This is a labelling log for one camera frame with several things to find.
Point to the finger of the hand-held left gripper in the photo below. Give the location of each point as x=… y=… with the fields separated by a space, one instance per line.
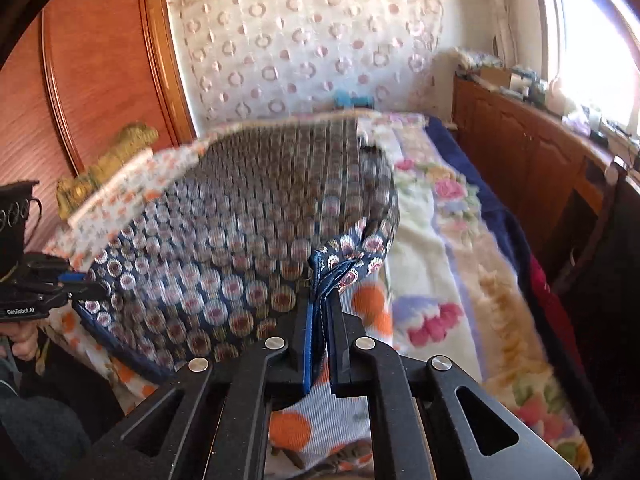
x=50 y=266
x=87 y=290

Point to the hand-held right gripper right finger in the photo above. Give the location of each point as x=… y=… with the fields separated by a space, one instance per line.
x=336 y=355

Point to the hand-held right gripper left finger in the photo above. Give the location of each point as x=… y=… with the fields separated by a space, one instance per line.
x=309 y=345

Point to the navy medallion print shirt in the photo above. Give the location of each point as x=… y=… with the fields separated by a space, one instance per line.
x=225 y=210

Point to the person's left hand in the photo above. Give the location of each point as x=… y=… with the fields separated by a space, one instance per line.
x=22 y=342

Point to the orange fruit print bedsheet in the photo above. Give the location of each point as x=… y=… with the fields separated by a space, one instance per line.
x=300 y=430

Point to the person's grey trousers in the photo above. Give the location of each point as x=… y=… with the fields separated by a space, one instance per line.
x=35 y=435

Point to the pastel floral blanket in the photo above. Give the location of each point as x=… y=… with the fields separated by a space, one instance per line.
x=450 y=270

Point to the gold sunflower folded blanket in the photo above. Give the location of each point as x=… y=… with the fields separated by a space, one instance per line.
x=125 y=145

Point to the reddish wooden wardrobe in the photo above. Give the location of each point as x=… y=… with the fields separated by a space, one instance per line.
x=100 y=60

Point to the small blue object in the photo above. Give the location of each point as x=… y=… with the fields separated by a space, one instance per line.
x=352 y=99

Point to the brown wooden cabinet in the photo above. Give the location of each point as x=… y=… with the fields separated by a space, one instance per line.
x=515 y=145

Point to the black garment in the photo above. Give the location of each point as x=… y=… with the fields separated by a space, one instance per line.
x=620 y=270

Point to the circle pattern sheer curtain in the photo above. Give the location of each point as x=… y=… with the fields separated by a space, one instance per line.
x=300 y=35

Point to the cardboard box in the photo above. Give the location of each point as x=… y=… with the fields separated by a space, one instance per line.
x=496 y=77

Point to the stack of folded cloths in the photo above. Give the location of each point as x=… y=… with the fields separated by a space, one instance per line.
x=475 y=59

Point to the wooden chair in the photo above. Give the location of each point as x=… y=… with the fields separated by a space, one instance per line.
x=612 y=175

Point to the clutter of small items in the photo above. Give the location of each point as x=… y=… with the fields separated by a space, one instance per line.
x=575 y=110

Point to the pale window curtain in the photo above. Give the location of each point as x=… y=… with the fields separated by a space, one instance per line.
x=502 y=5

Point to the window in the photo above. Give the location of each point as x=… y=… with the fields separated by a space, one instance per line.
x=590 y=35

